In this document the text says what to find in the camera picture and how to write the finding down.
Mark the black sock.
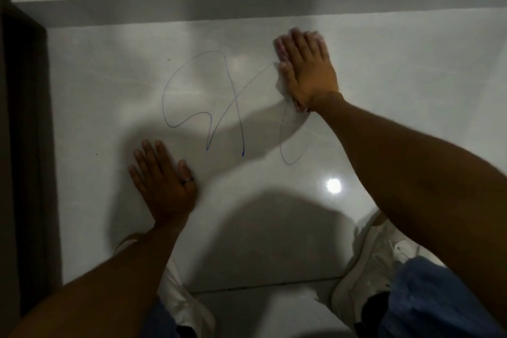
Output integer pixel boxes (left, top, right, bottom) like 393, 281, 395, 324
356, 290, 392, 338

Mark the person's right hand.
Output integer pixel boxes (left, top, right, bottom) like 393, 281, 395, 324
275, 27, 342, 112

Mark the white left shoe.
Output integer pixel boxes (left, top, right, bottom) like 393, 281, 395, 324
116, 233, 217, 338

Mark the person's left hand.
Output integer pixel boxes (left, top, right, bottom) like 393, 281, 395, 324
128, 140, 198, 230

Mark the white wiping cloth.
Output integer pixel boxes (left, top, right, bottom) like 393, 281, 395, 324
274, 31, 327, 114

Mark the blue right trouser leg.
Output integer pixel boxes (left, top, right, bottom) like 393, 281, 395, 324
378, 256, 507, 338

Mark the blue trouser leg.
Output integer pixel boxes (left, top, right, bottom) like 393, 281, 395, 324
378, 256, 507, 338
139, 296, 180, 338

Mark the person's left forearm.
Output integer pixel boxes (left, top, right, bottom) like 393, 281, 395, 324
8, 218, 189, 338

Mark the blue pen scribble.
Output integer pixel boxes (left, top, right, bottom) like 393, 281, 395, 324
162, 50, 313, 165

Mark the white right shoe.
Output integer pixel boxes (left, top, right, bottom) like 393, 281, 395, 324
331, 210, 448, 332

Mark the white shoe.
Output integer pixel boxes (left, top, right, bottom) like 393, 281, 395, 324
116, 233, 217, 338
331, 210, 448, 332

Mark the person's right forearm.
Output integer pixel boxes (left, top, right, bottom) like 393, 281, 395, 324
311, 91, 507, 328

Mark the blue left trouser leg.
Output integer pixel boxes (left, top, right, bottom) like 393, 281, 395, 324
139, 296, 180, 338

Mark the dark wooden door frame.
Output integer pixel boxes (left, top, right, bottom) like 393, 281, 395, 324
0, 0, 63, 338

